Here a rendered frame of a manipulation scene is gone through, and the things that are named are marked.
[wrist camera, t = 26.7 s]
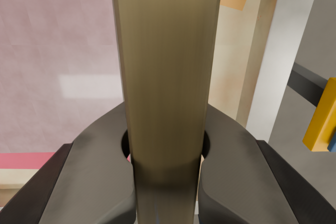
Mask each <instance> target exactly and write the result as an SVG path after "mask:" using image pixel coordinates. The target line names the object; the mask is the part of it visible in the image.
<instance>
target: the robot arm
mask: <svg viewBox="0 0 336 224"><path fill-rule="evenodd" d="M129 155H130V146H129V137H128V127H127V118H126V109H125V101H123V102H122V103H120V104H119V105H117V106H116V107H114V108H113V109H111V110H110V111H109V112H107V113H106V114H104V115H103V116H101V117H100V118H98V119H97V120H95V121H94V122H93V123H91V124H90V125H89V126H88V127H87V128H85V129H84V130H83V131H82V132H81V133H80V134H79V135H78V136H77V137H76V138H75V139H74V140H73V141H72V143H64V144H63V145H62V146H61V147H60V148H59V149H58V150H57V151H56V152H55V153H54V155H53V156H52V157H51V158H50V159H49V160H48V161H47V162H46V163H45V164H44V165H43V166H42V167H41V168H40V169H39V170H38V171H37V172H36V173H35V174H34V175H33V176H32V177H31V178H30V180H29V181H28V182H27V183H26V184H25V185H24V186H23V187H22V188H21V189H20V190H19V191H18V192H17V193H16V194H15V195H14V196H13V197H12V198H11V199H10V200H9V202H8V203H7V204H6V205H5V206H4V207H3V208H2V209H1V211H0V224H134V223H135V221H136V217H137V212H136V191H135V181H134V171H133V165H132V164H131V163H130V162H129V161H128V160H127V158H128V156H129ZM202 156H203V158H204V160H203V162H202V163H201V168H200V176H199V184H198V193H197V194H198V215H199V218H200V220H201V221H202V222H203V223H204V224H336V210H335V209H334V208H333V207H332V205H331V204H330V203H329V202H328V201H327V200H326V199H325V198H324V197H323V196H322V195H321V194H320V193H319V192H318V191H317V190H316V189H315V188H314V187H313V186H312V185H311V184H310V183H309V182H308V181H307V180H306V179H305V178H304V177H302V176H301V175H300V174H299V173H298V172H297V171H296V170H295V169H294V168H293V167H292V166H291V165H290V164H289V163H288V162H287V161H286V160H285V159H284V158H282V157H281V156H280V155H279V154H278V153H277V152H276V151H275V150H274V149H273V148H272V147H271V146H270V145H269V144H268V143H267V142H266V141H265V140H257V139H256V138H255V137H254V136H253V135H252V134H251V133H250V132H248V131H247V130H246V129H245V128H244V127H243V126H242V125H241V124H239V123H238V122H237V121H235V120H234V119H233V118H231V117H229V116H228V115H226V114H225V113H223V112H221V111H220V110H218V109H217V108H215V107H213V106H212V105H210V104H209V103H208V104H207V113H206V121H205V129H204V137H203V146H202Z"/></svg>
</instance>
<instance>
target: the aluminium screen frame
mask: <svg viewBox="0 0 336 224"><path fill-rule="evenodd" d="M313 2H314V0H260V4H259V9H258V14H257V18H256V23H255V28H254V33H253V38H252V42H251V47H250V52H249V57H248V62H247V66H246V71H245V76H244V81H243V86H242V90H241V95H240V100H239V105H238V110H237V114H236V119H235V121H237V122H238V123H239V124H240V125H242V126H243V127H244V128H245V129H246V130H247V131H248V132H250V133H251V134H252V135H253V136H254V137H255V138H256V139H257V140H265V141H266V142H267V143H268V141H269V138H270V135H271V132H272V129H273V126H274V123H275V120H276V117H277V114H278V110H279V107H280V104H281V101H282V98H283V95H284V92H285V89H286V86H287V83H288V79H289V76H290V73H291V70H292V67H293V64H294V61H295V58H296V55H297V51H298V48H299V45H300V42H301V39H302V36H303V33H304V30H305V27H306V24H307V20H308V17H309V14H310V11H311V8H312V5H313ZM19 190H20V188H9V189H0V211H1V209H2V208H3V207H4V206H5V205H6V204H7V203H8V202H9V200H10V199H11V198H12V197H13V196H14V195H15V194H16V193H17V192H18V191H19Z"/></svg>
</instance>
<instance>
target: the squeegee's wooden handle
mask: <svg viewBox="0 0 336 224"><path fill-rule="evenodd" d="M220 1H221V0H113V2H114V11H115V20H116V30H117V39H118V48H119V57H120V67H121V76H122V85H123V94H124V104H125V113H126V122H127V131H128V141H129V150H130V159H131V164H132V166H133V176H134V186H135V197H136V215H137V224H193V223H194V215H195V207H196V199H197V190H198V182H199V174H200V166H201V158H202V149H203V141H204V133H205V125H206V116H207V108H208V100H209V92H210V83H211V75H212V67H213V59H214V50H215V42H216V34H217V26H218V17H219V9H220Z"/></svg>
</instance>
